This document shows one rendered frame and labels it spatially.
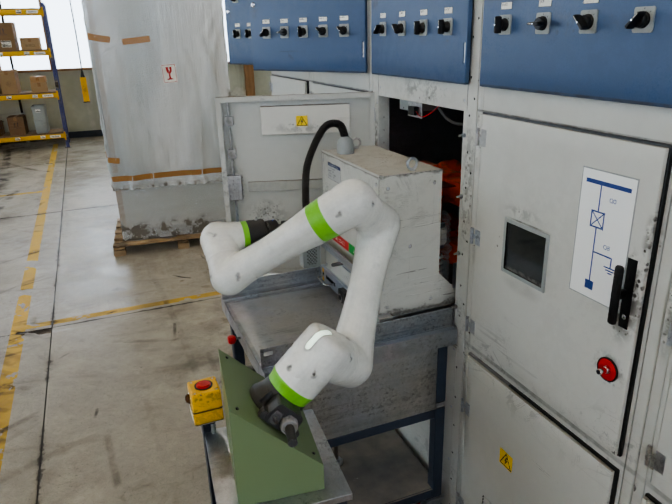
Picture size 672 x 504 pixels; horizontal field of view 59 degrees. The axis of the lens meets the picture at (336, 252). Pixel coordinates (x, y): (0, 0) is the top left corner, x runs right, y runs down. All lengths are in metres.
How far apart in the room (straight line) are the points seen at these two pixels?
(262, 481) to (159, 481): 1.39
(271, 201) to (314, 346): 1.15
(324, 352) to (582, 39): 0.91
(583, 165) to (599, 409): 0.59
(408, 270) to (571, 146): 0.71
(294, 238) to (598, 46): 0.85
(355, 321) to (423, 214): 0.48
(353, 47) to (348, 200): 1.05
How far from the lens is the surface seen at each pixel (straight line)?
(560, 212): 1.55
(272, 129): 2.41
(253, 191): 2.47
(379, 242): 1.66
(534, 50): 1.60
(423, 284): 2.01
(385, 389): 2.07
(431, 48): 1.99
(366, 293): 1.63
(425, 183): 1.90
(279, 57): 2.73
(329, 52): 2.54
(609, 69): 1.43
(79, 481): 2.99
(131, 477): 2.92
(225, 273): 1.69
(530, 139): 1.61
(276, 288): 2.38
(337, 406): 2.02
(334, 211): 1.55
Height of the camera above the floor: 1.80
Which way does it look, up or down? 20 degrees down
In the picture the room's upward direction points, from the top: 2 degrees counter-clockwise
